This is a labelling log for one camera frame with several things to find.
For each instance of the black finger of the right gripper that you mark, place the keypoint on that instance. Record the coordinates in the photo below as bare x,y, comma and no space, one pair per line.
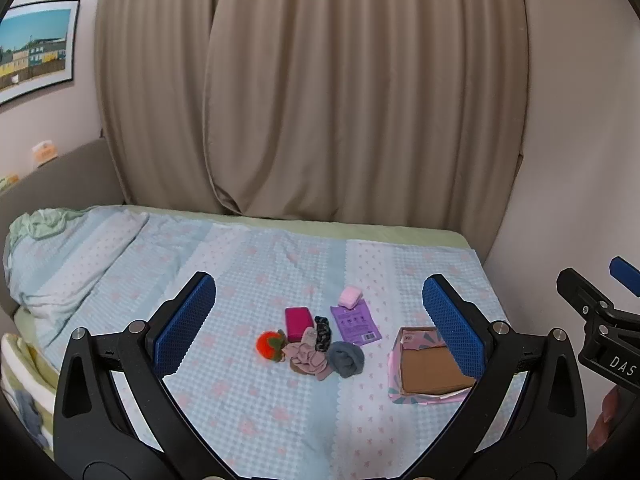
580,294

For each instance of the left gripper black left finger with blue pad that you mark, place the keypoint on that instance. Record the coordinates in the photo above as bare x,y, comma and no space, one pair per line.
114,416

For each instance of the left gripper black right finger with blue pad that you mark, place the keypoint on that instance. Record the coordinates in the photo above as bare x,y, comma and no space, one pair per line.
525,416

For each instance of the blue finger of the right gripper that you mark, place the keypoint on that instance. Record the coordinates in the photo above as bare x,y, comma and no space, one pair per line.
626,274

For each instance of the pink patterned cardboard box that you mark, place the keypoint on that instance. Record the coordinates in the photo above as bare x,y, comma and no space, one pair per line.
422,370

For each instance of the orange pompom toy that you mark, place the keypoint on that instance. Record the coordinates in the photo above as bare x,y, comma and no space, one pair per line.
270,345

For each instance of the grey socks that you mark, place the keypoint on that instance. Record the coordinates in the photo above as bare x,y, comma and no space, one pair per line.
346,359

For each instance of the dusty pink scrunchie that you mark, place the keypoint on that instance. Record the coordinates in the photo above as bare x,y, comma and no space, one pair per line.
304,359

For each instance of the light pink fluffy roll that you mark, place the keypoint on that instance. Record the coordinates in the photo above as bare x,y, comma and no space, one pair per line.
349,298

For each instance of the magenta zip pouch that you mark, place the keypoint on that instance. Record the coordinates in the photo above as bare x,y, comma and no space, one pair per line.
297,320

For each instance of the person's right hand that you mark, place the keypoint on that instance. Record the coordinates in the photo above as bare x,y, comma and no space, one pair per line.
602,428

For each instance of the light blue checked bedspread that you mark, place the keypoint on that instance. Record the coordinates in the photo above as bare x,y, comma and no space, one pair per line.
289,376

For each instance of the purple sachet packet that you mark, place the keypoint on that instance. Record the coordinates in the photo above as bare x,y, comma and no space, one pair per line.
356,325

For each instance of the light green bed sheet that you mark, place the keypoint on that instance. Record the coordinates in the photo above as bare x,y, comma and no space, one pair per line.
335,230

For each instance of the black patterned scrunchie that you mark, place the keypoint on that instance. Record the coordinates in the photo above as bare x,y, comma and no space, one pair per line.
324,334

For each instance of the grey upholstered headboard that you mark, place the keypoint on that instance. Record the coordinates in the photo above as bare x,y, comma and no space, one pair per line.
80,179

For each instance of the beige pleated curtain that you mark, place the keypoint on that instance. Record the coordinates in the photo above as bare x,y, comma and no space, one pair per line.
389,112

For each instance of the orange box on headboard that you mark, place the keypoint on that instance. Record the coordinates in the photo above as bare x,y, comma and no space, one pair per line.
44,152

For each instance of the framed landscape picture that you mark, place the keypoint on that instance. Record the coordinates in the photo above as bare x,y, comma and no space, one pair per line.
37,47

